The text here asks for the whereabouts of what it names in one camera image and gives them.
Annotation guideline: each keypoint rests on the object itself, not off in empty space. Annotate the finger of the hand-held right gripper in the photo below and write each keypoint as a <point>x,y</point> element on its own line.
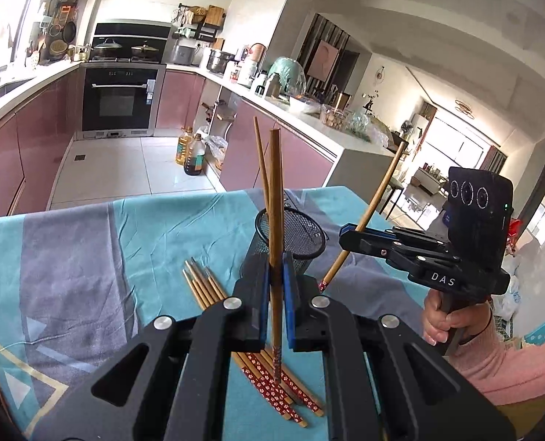
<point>364,241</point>
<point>424,236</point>

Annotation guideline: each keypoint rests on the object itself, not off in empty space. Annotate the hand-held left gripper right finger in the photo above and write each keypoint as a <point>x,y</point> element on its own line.
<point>288,303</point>

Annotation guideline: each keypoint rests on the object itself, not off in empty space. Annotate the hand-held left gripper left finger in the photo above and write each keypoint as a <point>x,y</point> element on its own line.
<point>266,298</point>

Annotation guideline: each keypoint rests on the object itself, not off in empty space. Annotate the wooden chopstick with patterned end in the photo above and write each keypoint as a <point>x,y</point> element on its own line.
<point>261,165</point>
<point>378,193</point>
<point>276,193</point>

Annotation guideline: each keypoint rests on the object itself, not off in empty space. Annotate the bunch of wooden chopsticks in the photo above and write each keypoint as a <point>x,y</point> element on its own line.
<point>208,291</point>

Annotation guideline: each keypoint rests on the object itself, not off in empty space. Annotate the black mesh holder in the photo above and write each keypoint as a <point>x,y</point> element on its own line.
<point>300,234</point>

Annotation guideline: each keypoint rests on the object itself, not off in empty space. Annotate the person's right forearm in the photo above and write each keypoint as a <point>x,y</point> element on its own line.
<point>506,367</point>

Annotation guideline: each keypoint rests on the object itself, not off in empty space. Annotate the person's right hand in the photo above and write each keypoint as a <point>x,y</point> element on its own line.
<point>435,321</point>

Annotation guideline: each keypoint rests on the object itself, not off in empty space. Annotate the white plastic bag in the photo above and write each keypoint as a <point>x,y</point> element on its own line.
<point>511,285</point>

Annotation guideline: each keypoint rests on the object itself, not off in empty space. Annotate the pink base cabinet with shelf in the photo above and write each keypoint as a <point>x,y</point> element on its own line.
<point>300,156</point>

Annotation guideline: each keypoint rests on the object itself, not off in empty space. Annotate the round ceiling lamp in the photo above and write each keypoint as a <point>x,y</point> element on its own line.
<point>464,108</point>

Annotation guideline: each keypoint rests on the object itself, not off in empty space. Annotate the teal cardboard box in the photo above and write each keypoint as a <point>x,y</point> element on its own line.
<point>541,332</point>

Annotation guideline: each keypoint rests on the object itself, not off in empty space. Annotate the glass bowl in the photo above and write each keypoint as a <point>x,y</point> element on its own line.
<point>335,115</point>

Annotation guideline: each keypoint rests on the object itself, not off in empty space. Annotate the clear plastic bag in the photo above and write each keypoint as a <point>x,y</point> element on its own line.
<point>217,151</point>

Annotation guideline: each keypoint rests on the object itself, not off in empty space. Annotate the dark sauce bottle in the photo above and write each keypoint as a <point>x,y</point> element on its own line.
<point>194,158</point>

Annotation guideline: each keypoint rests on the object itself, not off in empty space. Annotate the yellow cooking oil bottle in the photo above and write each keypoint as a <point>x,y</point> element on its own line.
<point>184,147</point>

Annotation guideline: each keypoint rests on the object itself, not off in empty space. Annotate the teal and grey tablecloth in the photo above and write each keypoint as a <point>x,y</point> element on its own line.
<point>93,266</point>

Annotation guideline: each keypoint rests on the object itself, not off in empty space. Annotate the dark green thermos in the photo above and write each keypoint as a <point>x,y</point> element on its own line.
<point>274,86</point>

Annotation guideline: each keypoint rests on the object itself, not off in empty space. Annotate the teal glass vase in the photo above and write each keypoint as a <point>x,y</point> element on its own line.
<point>291,73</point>

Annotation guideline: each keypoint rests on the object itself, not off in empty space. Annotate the white jar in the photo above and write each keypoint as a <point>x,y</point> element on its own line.
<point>247,74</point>

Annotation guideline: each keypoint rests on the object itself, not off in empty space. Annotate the large steel stockpot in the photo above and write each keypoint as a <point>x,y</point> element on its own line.
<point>219,62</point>

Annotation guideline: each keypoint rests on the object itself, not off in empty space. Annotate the black built-in oven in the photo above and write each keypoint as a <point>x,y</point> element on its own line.
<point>116,101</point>

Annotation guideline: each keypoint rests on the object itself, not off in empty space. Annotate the stainless steel appliance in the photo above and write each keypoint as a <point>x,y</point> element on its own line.
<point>183,54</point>

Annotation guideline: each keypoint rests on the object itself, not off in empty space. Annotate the wooden cutting board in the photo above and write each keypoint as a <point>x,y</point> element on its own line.
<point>214,15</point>

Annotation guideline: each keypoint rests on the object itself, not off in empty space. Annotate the steel cooking pot with lid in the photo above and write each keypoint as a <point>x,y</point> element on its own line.
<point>145,50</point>

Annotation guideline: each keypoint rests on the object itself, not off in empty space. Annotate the long pink base cabinet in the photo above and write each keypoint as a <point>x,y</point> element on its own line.
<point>24,147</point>

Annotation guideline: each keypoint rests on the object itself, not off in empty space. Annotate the dark cooking pot with lid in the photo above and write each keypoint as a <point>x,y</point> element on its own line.
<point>108,49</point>

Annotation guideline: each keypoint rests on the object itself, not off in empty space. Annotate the hanging pans and strainers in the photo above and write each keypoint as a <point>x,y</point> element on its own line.
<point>63,32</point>

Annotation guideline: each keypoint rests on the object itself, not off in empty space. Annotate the wall clock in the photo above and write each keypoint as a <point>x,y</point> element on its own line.
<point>381,76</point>

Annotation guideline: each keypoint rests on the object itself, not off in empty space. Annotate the framed wall picture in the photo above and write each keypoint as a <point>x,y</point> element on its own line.
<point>325,60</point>

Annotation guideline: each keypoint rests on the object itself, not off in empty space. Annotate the black wall rack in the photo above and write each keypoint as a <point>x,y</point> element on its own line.
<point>199,32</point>

